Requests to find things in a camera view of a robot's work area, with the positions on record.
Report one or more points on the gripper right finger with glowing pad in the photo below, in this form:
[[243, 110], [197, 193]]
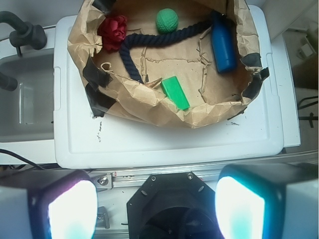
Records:
[[268, 201]]

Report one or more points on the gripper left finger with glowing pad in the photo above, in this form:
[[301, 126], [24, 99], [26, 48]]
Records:
[[47, 204]]

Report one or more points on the brown pointed shell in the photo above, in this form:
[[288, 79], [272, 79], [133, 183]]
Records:
[[154, 83]]

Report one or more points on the white plastic bin lid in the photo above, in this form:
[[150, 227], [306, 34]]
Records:
[[83, 141]]

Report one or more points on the clear plastic container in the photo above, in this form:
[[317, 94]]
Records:
[[26, 114]]

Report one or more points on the green rectangular block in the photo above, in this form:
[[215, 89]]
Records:
[[173, 90]]

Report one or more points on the crumpled brown paper bag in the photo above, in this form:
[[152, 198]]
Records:
[[170, 63]]

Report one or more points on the blue bottle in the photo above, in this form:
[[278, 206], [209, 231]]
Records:
[[222, 45]]

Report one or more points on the red fabric flower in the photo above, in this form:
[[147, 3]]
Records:
[[113, 32]]

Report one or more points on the green textured ball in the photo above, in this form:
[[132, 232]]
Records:
[[166, 21]]

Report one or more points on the aluminium frame rail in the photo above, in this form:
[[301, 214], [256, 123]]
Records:
[[207, 172]]

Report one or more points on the black octagonal mount plate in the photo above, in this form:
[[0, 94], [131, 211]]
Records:
[[173, 206]]

